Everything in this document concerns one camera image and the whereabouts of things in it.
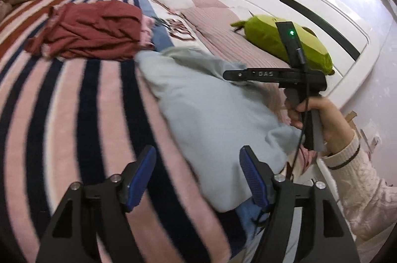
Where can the light blue sweatshirt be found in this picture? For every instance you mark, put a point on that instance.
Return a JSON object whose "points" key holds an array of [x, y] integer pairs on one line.
{"points": [[211, 119]]}

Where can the pink ribbed pillow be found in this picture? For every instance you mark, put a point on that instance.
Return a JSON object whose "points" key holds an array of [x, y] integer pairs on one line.
{"points": [[212, 25]]}

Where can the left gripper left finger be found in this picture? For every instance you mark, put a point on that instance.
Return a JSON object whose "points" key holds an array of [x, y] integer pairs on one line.
{"points": [[89, 213]]}

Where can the white bed headboard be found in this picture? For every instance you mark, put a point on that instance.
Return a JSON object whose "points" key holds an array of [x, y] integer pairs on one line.
{"points": [[353, 45]]}

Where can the small pink garment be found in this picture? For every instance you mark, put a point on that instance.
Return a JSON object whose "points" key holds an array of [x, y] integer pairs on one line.
{"points": [[146, 35]]}

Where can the right cream sweater forearm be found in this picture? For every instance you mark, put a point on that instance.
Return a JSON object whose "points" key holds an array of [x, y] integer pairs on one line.
{"points": [[368, 203]]}

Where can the dark red garment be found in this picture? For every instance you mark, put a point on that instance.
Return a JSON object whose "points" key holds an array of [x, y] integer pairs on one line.
{"points": [[107, 30]]}

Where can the person right hand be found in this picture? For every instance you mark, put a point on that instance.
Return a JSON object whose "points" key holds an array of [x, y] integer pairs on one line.
{"points": [[335, 129]]}

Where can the green avocado plush toy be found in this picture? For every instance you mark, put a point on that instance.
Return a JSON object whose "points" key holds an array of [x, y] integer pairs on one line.
{"points": [[263, 32]]}

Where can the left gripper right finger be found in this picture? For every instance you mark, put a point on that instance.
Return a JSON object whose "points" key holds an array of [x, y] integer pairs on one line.
{"points": [[308, 212]]}

